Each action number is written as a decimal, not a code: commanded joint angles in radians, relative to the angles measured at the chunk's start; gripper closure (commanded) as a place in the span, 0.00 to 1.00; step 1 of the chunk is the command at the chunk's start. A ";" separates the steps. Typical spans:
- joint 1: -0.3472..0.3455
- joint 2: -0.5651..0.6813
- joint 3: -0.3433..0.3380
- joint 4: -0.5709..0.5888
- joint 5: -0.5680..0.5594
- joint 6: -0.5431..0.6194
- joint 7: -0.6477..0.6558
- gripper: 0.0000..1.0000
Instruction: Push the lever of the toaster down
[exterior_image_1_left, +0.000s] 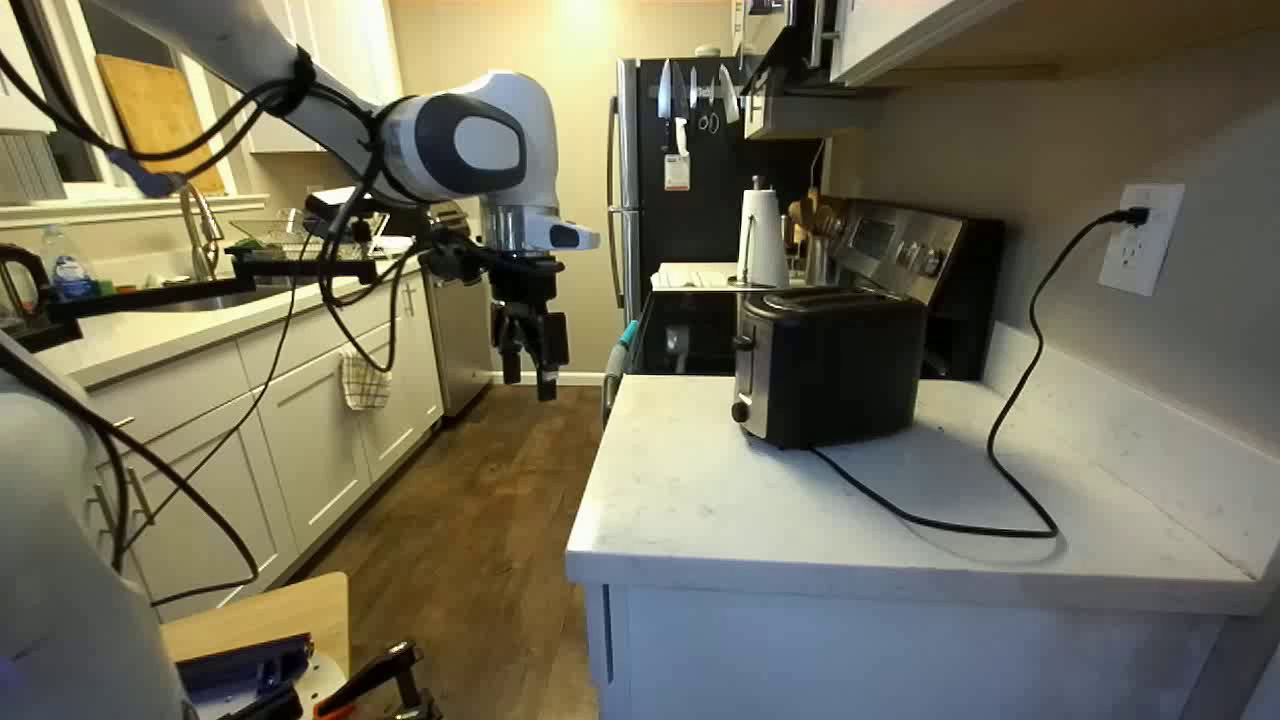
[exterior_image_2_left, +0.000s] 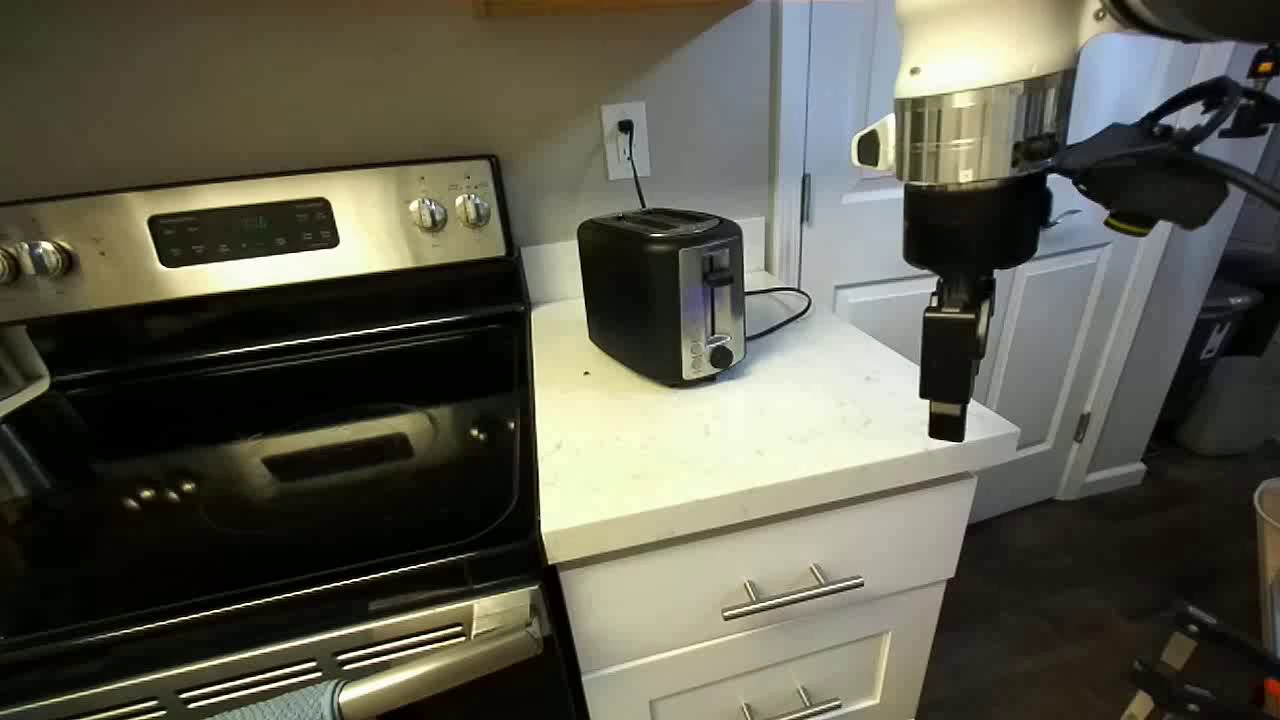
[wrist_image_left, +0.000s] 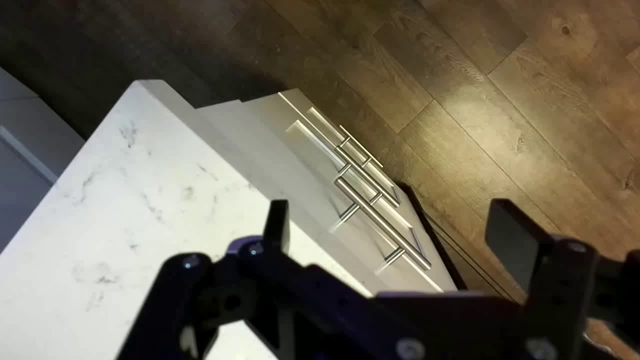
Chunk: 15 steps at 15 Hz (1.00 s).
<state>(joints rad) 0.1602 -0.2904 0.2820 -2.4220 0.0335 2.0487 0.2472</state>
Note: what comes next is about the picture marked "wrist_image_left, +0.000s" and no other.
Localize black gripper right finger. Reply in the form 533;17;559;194
484;198;640;360

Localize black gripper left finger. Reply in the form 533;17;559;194
117;200;369;360

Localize white drawer cabinet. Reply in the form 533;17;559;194
200;91;458;294

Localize upper silver drawer handle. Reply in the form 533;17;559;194
334;179;431;273

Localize silver drawer handle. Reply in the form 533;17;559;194
308;108;400;206
334;179;431;273

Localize lower silver drawer handle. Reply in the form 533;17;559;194
308;108;400;206

